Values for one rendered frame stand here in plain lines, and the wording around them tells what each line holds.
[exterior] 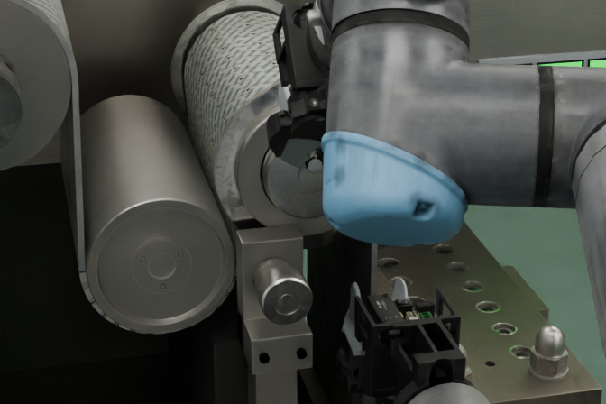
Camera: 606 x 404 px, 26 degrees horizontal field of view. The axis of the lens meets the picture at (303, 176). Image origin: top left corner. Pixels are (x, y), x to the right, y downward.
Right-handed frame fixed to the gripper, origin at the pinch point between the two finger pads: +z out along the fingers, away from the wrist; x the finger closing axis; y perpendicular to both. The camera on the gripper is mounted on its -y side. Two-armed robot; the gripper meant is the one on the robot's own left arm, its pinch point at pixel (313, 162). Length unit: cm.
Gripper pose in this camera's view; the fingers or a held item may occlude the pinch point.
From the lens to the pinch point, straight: 100.5
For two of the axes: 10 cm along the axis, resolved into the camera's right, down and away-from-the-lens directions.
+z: -1.7, 3.0, 9.4
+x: -9.7, 0.9, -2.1
